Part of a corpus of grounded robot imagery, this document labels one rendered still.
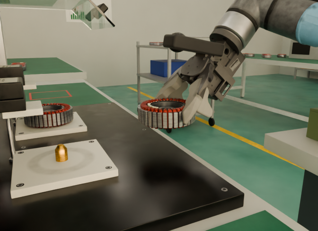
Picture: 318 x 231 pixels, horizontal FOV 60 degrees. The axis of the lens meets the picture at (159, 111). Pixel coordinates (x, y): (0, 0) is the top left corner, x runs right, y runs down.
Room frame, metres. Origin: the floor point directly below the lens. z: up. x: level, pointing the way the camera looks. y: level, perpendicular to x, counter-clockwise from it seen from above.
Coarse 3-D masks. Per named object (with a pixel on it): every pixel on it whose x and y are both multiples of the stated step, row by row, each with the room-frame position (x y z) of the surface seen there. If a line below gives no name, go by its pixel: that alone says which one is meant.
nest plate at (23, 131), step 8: (16, 120) 0.66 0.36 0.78; (72, 120) 0.66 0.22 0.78; (80, 120) 0.66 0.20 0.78; (16, 128) 0.60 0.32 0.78; (24, 128) 0.60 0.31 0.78; (32, 128) 0.60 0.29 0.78; (40, 128) 0.60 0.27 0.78; (48, 128) 0.60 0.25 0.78; (56, 128) 0.60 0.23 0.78; (64, 128) 0.60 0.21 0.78; (72, 128) 0.60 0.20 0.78; (80, 128) 0.61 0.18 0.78; (16, 136) 0.55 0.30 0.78; (24, 136) 0.56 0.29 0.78; (32, 136) 0.56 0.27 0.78; (40, 136) 0.57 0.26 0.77
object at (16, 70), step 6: (0, 66) 0.61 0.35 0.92; (6, 66) 0.61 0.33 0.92; (12, 66) 0.61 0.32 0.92; (18, 66) 0.61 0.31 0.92; (0, 72) 0.58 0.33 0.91; (6, 72) 0.59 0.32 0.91; (12, 72) 0.59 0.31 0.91; (18, 72) 0.60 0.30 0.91; (24, 78) 0.60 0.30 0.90; (24, 84) 0.60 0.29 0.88; (30, 84) 0.61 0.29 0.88
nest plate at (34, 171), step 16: (64, 144) 0.50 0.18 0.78; (80, 144) 0.50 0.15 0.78; (96, 144) 0.50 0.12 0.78; (16, 160) 0.42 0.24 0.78; (32, 160) 0.42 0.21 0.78; (48, 160) 0.42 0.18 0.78; (80, 160) 0.42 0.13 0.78; (96, 160) 0.42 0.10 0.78; (16, 176) 0.37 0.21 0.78; (32, 176) 0.37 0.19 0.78; (48, 176) 0.37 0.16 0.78; (64, 176) 0.37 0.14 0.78; (80, 176) 0.37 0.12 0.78; (96, 176) 0.38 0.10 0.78; (112, 176) 0.39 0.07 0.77; (16, 192) 0.33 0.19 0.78; (32, 192) 0.34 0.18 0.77
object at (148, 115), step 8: (144, 104) 0.51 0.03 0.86; (152, 104) 0.53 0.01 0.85; (160, 104) 0.55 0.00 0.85; (168, 104) 0.55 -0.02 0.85; (176, 104) 0.54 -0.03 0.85; (184, 104) 0.52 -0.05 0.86; (144, 112) 0.48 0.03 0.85; (152, 112) 0.47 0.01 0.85; (160, 112) 0.47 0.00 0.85; (168, 112) 0.47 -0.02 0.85; (176, 112) 0.47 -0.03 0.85; (144, 120) 0.48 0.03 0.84; (152, 120) 0.48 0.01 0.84; (160, 120) 0.47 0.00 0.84; (168, 120) 0.46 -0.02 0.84; (176, 120) 0.47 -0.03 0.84; (192, 120) 0.49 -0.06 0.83; (160, 128) 0.47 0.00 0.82; (168, 128) 0.47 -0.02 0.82
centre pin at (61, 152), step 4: (60, 144) 0.43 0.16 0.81; (56, 148) 0.42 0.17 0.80; (60, 148) 0.42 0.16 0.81; (64, 148) 0.43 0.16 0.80; (56, 152) 0.42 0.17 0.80; (60, 152) 0.42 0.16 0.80; (64, 152) 0.42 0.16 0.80; (56, 156) 0.42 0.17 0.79; (60, 156) 0.42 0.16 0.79; (64, 156) 0.42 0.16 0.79; (56, 160) 0.42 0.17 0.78; (60, 160) 0.42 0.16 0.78; (64, 160) 0.42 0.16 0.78
